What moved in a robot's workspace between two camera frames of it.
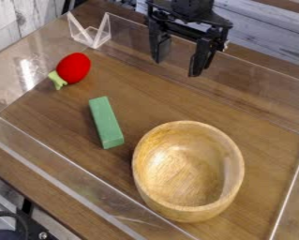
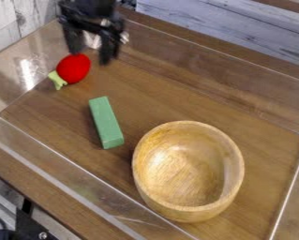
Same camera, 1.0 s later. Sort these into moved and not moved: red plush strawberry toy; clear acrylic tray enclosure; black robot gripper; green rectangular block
Moved: black robot gripper
Not moved: red plush strawberry toy; clear acrylic tray enclosure; green rectangular block
